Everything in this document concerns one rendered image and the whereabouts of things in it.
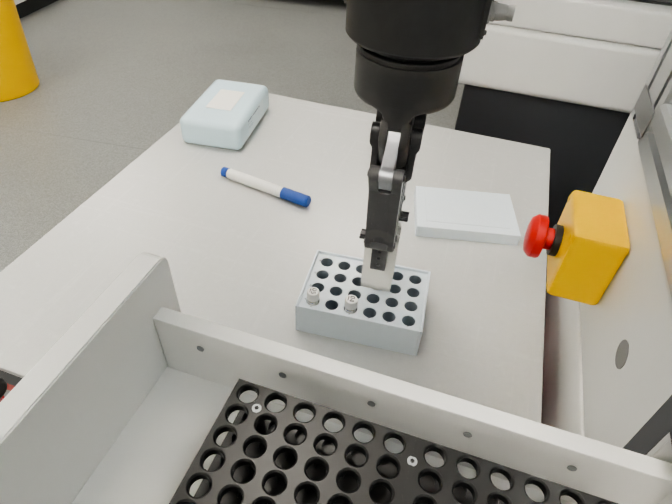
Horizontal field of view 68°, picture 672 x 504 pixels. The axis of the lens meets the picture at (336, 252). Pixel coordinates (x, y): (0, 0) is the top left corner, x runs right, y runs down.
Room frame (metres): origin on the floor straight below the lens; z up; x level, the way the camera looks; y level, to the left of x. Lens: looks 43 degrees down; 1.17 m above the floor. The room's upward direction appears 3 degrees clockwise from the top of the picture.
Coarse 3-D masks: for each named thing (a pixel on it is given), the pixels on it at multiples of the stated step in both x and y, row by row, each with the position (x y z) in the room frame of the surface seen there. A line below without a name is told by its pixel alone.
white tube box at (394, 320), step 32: (320, 256) 0.39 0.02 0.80; (352, 256) 0.39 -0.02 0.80; (320, 288) 0.35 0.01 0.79; (352, 288) 0.35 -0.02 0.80; (416, 288) 0.35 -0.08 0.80; (320, 320) 0.31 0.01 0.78; (352, 320) 0.31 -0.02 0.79; (384, 320) 0.31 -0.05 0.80; (416, 320) 0.31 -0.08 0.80; (416, 352) 0.30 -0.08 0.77
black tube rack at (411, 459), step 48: (288, 432) 0.14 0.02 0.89; (336, 432) 0.14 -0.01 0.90; (384, 432) 0.14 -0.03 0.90; (240, 480) 0.12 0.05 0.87; (288, 480) 0.11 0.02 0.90; (336, 480) 0.11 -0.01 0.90; (384, 480) 0.11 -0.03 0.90; (432, 480) 0.13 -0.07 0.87; (480, 480) 0.12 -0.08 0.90; (528, 480) 0.12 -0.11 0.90
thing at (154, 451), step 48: (192, 336) 0.21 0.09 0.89; (240, 336) 0.21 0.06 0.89; (192, 384) 0.20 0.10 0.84; (288, 384) 0.19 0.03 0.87; (336, 384) 0.18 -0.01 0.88; (384, 384) 0.18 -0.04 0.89; (144, 432) 0.16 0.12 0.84; (192, 432) 0.17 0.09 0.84; (432, 432) 0.16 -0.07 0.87; (480, 432) 0.15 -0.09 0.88; (528, 432) 0.15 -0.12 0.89; (96, 480) 0.13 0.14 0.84; (144, 480) 0.13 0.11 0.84; (576, 480) 0.14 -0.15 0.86; (624, 480) 0.13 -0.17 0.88
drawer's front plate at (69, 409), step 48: (144, 288) 0.22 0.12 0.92; (96, 336) 0.18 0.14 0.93; (144, 336) 0.21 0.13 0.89; (48, 384) 0.14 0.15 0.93; (96, 384) 0.16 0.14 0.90; (144, 384) 0.19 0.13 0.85; (0, 432) 0.11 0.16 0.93; (48, 432) 0.13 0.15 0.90; (96, 432) 0.15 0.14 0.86; (0, 480) 0.10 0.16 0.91; (48, 480) 0.11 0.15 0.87
